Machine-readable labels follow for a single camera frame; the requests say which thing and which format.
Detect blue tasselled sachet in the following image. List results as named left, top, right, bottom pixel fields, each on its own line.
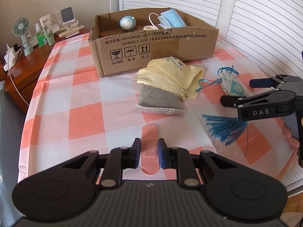
left=195, top=66, right=249, bottom=146

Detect blue face masks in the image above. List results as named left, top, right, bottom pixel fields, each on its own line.
left=148, top=9, right=186, bottom=30

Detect person's hand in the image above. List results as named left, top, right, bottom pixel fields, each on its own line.
left=282, top=122, right=300, bottom=153

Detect white louvred door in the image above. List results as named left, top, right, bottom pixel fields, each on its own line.
left=108, top=0, right=303, bottom=192

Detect yellow cleaning cloths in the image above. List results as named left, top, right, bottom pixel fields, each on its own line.
left=133, top=56, right=204, bottom=100

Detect pink checked tablecloth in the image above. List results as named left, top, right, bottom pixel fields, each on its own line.
left=18, top=35, right=302, bottom=186

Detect brown cardboard box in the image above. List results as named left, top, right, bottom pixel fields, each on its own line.
left=88, top=8, right=219, bottom=77

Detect wooden side cabinet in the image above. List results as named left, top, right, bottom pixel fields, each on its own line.
left=5, top=28, right=96, bottom=114

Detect blue white round toy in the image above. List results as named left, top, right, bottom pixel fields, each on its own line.
left=119, top=16, right=137, bottom=31

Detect white remote control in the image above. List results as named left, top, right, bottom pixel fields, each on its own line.
left=58, top=25, right=84, bottom=38

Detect green small box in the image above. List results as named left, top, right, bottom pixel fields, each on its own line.
left=35, top=32, right=46, bottom=47

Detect green tube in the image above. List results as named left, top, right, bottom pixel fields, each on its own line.
left=44, top=29, right=55, bottom=46

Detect white phone stand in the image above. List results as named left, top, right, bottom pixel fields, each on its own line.
left=60, top=7, right=76, bottom=30

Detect mint handheld fan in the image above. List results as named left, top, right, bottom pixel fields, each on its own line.
left=12, top=16, right=34, bottom=56

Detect white charger with cable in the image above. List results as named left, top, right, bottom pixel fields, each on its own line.
left=6, top=44, right=29, bottom=106

